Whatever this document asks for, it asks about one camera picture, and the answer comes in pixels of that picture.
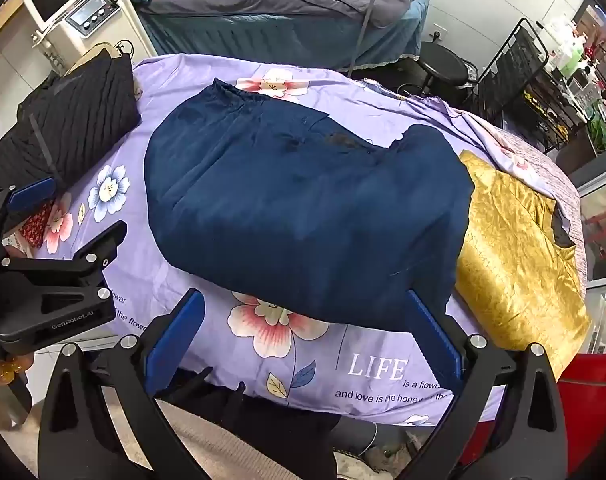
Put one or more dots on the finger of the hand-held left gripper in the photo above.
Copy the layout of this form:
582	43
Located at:
30	194
83	255

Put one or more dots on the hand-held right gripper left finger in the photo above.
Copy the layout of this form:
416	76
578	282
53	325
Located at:
175	342

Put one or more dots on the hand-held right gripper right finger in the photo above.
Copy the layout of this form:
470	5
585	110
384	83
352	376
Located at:
433	342

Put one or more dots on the navy blue garment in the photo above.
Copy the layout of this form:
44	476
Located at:
283	200

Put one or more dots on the person's left hand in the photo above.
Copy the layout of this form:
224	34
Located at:
24	360

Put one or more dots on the red patterned cloth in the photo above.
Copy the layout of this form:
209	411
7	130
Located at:
35	230

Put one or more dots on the purple floral bedsheet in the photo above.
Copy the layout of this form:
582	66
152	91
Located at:
183	270

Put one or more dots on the black pleated garment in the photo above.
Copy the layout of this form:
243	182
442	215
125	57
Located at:
83	110

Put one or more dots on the person's beige trousers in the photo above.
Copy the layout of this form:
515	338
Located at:
208	447

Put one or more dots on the person's black top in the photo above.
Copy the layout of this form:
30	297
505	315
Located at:
263	410

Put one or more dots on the gold shiny garment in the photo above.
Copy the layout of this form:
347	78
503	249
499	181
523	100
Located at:
513	260

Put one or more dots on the beige cloth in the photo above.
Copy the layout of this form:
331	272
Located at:
105	52

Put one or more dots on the red plastic object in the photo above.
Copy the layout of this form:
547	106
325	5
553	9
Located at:
578	410

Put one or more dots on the white machine with screen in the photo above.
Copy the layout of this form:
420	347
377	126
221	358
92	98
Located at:
108	25

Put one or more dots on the grey patterned mattress cover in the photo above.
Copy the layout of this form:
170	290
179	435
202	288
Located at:
568	210

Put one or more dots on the teal bed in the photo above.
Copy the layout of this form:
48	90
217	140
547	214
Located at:
263	40

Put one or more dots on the black round stool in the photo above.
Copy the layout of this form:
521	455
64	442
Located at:
440	62

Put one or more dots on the group of bottles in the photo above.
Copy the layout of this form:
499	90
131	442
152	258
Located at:
573	55

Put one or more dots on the white wall socket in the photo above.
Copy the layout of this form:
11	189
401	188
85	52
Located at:
437	31

